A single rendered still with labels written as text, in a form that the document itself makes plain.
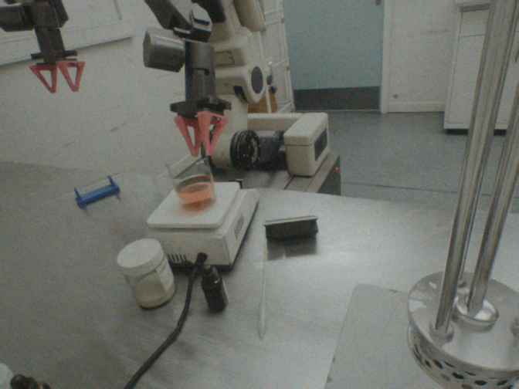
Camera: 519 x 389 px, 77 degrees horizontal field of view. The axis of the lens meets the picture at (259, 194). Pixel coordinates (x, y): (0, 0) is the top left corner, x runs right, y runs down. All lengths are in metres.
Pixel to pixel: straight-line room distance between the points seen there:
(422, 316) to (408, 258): 0.30
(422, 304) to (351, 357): 0.18
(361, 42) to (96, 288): 3.07
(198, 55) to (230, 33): 0.69
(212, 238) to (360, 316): 0.22
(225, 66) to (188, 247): 0.97
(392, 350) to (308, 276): 0.15
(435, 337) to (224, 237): 0.33
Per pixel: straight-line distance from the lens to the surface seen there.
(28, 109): 2.04
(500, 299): 0.24
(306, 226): 0.54
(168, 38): 0.65
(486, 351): 0.22
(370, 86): 3.41
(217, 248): 0.49
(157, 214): 0.53
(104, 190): 0.88
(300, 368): 0.40
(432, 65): 3.34
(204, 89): 0.63
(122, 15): 2.46
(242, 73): 1.30
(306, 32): 3.46
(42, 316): 0.60
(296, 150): 1.48
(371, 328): 0.42
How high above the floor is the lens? 1.09
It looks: 30 degrees down
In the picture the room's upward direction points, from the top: 10 degrees counter-clockwise
